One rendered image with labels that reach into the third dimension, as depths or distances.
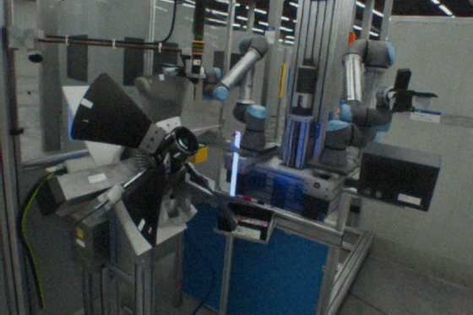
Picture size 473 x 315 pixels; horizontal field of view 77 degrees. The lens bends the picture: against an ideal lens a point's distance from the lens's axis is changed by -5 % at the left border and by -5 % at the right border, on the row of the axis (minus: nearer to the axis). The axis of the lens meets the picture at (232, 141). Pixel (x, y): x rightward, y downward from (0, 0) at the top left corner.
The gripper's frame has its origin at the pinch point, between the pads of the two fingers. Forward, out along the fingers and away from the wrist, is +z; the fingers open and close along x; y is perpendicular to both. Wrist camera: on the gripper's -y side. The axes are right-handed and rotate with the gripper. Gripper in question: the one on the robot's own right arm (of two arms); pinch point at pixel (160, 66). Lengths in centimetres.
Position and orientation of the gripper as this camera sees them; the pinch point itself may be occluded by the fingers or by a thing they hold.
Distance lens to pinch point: 175.8
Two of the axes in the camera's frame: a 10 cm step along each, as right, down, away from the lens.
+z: -8.7, 0.4, -4.9
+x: -4.7, -3.7, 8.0
